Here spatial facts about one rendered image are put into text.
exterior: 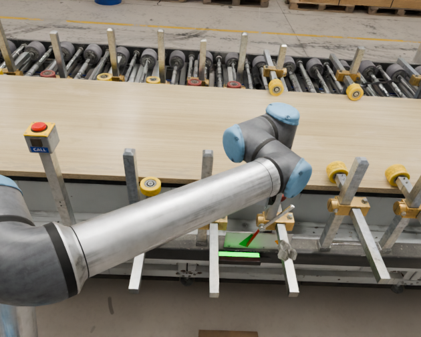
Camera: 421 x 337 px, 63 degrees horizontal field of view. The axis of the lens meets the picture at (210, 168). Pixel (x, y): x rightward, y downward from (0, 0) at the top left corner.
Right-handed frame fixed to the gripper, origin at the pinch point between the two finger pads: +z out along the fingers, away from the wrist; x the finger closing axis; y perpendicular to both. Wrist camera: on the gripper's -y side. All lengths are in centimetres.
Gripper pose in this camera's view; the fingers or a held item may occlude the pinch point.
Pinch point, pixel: (267, 205)
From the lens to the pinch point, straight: 115.5
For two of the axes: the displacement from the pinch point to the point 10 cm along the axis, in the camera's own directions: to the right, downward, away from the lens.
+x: 0.0, 6.6, -7.6
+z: -0.6, 7.5, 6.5
